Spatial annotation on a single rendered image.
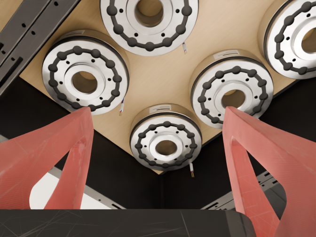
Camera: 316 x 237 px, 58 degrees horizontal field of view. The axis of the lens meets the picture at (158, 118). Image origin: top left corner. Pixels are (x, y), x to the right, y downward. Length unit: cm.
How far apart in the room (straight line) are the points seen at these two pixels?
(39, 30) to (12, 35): 2
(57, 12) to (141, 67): 15
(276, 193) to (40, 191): 53
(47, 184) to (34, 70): 40
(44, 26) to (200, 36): 18
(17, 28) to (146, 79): 17
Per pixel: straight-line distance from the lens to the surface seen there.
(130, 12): 31
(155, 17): 34
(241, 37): 37
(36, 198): 80
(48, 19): 26
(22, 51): 28
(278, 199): 59
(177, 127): 39
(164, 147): 42
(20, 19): 27
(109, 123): 42
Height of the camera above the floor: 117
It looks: 54 degrees down
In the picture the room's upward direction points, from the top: 178 degrees clockwise
